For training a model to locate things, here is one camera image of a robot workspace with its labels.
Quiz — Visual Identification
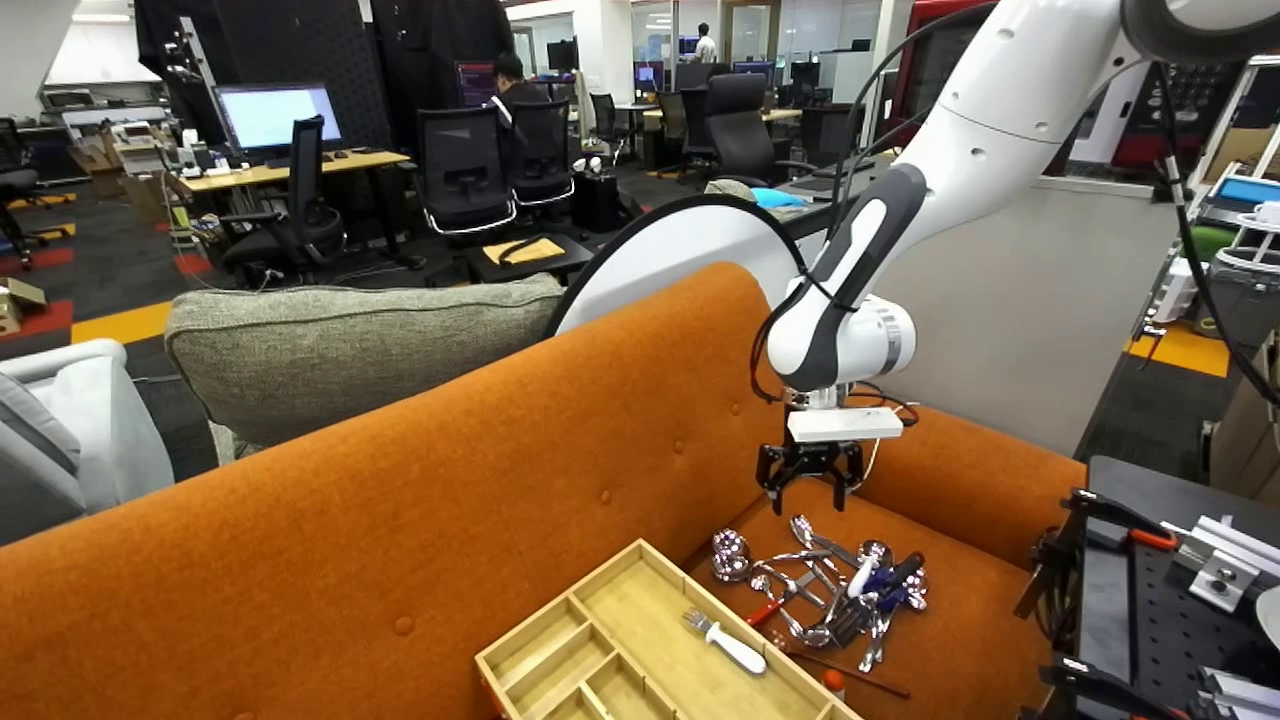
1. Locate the orange fabric sofa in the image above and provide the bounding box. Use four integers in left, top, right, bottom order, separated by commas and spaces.
0, 255, 1093, 720

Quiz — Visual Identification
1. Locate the grey cushion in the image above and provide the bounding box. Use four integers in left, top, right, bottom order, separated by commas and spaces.
160, 271, 567, 453

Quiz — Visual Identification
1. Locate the black office chair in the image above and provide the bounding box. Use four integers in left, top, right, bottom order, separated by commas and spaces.
503, 90, 581, 213
798, 98, 870, 171
218, 111, 351, 287
413, 102, 526, 244
702, 69, 793, 184

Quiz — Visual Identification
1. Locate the wooden office desk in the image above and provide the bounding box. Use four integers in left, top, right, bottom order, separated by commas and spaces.
172, 142, 418, 199

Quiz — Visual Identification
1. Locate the yellow folder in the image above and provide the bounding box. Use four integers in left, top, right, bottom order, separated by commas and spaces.
475, 231, 572, 271

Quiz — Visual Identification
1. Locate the computer monitor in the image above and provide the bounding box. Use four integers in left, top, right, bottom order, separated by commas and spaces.
213, 80, 347, 159

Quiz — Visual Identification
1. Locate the black-handled utensil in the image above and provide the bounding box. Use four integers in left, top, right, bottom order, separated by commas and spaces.
818, 587, 880, 653

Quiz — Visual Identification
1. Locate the white cable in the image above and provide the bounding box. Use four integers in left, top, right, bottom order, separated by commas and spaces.
852, 434, 888, 498

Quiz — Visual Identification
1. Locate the thin red stick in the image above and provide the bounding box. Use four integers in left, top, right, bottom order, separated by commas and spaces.
813, 656, 919, 703

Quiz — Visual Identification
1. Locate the seated person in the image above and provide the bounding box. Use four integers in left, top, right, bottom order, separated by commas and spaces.
483, 46, 540, 111

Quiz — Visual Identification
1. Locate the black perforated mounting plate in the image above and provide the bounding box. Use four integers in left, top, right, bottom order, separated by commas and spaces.
1024, 453, 1280, 720

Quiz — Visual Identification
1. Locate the white grey armchair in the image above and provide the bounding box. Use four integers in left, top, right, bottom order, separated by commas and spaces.
0, 337, 180, 548

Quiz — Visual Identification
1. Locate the white-handled knife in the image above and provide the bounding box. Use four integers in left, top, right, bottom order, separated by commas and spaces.
682, 606, 772, 681

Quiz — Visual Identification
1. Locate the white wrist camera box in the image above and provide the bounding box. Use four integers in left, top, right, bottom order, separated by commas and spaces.
785, 402, 914, 448

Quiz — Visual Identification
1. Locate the blue-handled utensil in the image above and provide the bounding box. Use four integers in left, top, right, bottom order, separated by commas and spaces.
870, 548, 937, 618

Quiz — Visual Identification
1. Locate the wooden cutlery tray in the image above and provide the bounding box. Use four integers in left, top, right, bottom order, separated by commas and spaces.
472, 535, 864, 720

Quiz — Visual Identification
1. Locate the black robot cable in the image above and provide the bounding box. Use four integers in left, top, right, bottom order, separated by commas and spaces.
1142, 56, 1280, 412

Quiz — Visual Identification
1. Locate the white shelf rack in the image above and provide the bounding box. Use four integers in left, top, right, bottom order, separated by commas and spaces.
1182, 53, 1280, 276

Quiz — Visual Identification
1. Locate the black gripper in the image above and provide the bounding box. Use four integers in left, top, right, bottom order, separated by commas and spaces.
751, 440, 872, 518

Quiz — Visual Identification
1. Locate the aluminium bracket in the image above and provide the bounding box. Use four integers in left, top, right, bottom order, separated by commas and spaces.
1166, 507, 1280, 618

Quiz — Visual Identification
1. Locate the orange-handled black clamp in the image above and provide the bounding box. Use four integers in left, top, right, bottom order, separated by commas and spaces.
1059, 489, 1190, 561

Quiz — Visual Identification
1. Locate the white-handled utensil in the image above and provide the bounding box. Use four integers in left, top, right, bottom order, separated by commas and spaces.
844, 535, 894, 603

